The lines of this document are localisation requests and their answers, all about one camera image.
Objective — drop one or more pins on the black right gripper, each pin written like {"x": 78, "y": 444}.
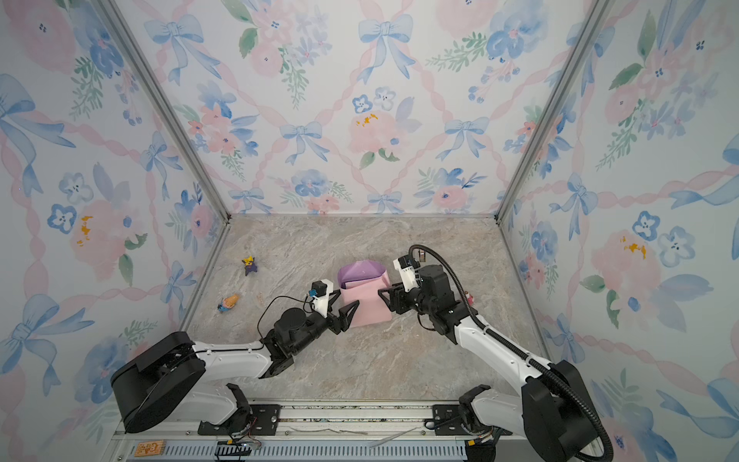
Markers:
{"x": 398, "y": 295}

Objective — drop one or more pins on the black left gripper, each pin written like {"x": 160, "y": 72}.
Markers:
{"x": 342, "y": 323}

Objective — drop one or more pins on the purple pink wrapping paper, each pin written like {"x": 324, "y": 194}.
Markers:
{"x": 361, "y": 281}

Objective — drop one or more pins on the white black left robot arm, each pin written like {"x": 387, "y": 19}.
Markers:
{"x": 178, "y": 379}

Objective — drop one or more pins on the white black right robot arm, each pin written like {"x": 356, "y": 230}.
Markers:
{"x": 552, "y": 408}

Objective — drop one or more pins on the purple yellow toy figure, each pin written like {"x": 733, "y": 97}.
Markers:
{"x": 249, "y": 265}

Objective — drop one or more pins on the orange blue toy figure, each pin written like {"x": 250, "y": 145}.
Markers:
{"x": 228, "y": 303}

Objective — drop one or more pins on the orange tag label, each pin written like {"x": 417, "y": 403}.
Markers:
{"x": 150, "y": 448}

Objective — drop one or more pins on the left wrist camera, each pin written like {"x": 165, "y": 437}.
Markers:
{"x": 320, "y": 294}

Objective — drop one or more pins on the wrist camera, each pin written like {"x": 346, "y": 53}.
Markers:
{"x": 407, "y": 266}
{"x": 320, "y": 294}

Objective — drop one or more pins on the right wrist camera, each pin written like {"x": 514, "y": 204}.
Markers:
{"x": 407, "y": 266}

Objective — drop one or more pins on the aluminium front rail frame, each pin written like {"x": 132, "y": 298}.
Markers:
{"x": 327, "y": 430}

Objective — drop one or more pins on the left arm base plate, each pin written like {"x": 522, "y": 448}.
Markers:
{"x": 257, "y": 420}

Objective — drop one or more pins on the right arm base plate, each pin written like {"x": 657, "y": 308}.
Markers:
{"x": 456, "y": 420}

